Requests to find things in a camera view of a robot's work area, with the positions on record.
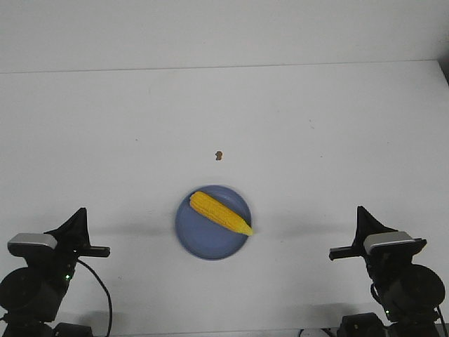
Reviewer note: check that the blue round plate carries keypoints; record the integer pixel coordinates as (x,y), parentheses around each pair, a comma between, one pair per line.
(202,237)

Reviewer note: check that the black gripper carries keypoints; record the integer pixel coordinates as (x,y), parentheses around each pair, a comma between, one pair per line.
(74,240)
(366,225)

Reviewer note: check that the yellow corn cob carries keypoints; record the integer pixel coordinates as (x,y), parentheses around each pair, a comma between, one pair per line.
(218,213)

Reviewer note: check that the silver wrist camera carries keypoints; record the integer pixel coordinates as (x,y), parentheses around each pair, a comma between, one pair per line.
(30,244)
(385,241)

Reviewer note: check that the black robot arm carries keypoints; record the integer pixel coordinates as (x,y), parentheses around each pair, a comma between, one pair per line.
(410,294)
(32,295)

